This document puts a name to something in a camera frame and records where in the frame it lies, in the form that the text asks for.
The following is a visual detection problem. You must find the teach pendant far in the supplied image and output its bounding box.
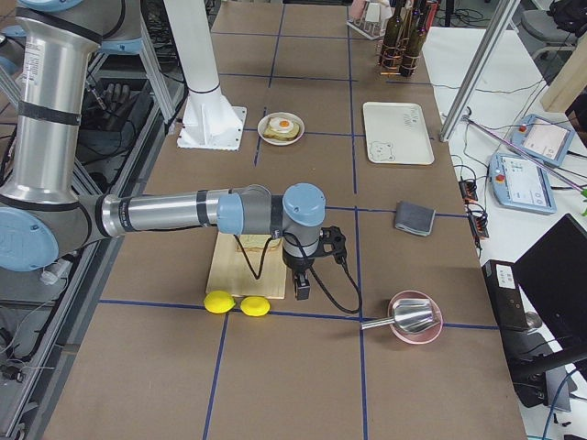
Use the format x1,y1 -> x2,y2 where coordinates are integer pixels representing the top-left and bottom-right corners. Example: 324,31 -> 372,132
511,114 -> 575,167

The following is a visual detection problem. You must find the pink bowl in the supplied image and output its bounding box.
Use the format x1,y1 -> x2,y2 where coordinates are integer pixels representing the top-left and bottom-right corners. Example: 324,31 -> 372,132
387,290 -> 444,345

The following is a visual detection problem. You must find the wooden cutting board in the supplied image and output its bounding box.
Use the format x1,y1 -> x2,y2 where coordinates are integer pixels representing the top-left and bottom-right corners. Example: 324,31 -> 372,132
205,233 -> 287,300

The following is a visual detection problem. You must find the copper wire bottle rack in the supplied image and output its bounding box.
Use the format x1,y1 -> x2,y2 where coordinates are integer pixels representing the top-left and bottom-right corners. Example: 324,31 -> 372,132
378,38 -> 420,77

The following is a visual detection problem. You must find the bread slice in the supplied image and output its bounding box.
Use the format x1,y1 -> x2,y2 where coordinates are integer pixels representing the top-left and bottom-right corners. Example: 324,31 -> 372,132
236,235 -> 282,252

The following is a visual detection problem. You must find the folded grey cloth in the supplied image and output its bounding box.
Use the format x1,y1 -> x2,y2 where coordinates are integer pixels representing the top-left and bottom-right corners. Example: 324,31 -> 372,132
393,201 -> 436,237

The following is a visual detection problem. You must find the dark wine bottle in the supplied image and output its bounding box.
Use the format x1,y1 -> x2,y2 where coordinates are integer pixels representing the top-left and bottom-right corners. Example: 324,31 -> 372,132
380,0 -> 409,70
399,0 -> 426,77

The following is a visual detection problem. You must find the cream bear tray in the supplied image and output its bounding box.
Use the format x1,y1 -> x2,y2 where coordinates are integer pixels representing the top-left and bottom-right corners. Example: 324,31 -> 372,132
362,102 -> 435,166

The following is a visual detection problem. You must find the teach pendant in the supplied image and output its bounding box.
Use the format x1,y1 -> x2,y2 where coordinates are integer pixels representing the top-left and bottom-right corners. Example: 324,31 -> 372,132
511,114 -> 575,167
489,152 -> 557,215

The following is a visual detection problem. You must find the metal scoop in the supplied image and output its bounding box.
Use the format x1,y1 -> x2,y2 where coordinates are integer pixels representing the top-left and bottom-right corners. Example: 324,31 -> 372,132
360,298 -> 440,335

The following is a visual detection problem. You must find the teach pendant near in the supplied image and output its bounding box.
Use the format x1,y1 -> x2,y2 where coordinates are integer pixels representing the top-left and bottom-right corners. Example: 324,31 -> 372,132
489,152 -> 557,215

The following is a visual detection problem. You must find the dark wine bottle front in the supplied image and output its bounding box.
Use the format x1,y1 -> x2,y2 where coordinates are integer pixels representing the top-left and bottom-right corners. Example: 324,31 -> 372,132
399,0 -> 426,77

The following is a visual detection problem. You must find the white round plate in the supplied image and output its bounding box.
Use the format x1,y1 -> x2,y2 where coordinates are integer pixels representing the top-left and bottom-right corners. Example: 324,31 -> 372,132
258,112 -> 305,146

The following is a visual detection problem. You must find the yellow lemon right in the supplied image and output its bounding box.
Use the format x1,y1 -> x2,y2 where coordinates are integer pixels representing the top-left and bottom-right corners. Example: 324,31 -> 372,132
240,296 -> 271,317

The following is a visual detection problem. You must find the yellow lemon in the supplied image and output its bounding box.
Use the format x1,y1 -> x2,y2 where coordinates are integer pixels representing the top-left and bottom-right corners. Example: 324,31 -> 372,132
204,291 -> 236,314
240,296 -> 271,317

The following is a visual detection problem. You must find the aluminium frame post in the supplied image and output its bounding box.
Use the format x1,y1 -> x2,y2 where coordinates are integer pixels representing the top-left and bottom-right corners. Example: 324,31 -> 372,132
439,0 -> 521,142

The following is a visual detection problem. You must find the black computer monitor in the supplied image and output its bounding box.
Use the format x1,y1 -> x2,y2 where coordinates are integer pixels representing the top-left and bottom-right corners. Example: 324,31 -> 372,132
514,214 -> 586,342

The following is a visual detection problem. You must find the toast with fried egg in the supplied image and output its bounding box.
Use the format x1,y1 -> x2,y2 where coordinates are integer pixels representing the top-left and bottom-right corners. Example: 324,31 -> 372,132
262,116 -> 301,141

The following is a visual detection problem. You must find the dark wine bottle back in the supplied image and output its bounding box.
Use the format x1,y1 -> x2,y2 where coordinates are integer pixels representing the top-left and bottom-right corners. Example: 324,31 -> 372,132
380,0 -> 409,70

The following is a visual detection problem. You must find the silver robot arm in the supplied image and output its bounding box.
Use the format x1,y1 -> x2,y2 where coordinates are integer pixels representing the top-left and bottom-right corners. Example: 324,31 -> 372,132
1,1 -> 326,300

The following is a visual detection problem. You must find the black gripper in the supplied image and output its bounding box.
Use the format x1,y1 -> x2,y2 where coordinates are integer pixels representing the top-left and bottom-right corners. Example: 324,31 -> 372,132
282,252 -> 314,301

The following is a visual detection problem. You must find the yellow lemon left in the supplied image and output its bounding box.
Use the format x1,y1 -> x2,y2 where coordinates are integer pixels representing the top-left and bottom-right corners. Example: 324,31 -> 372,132
204,291 -> 236,314

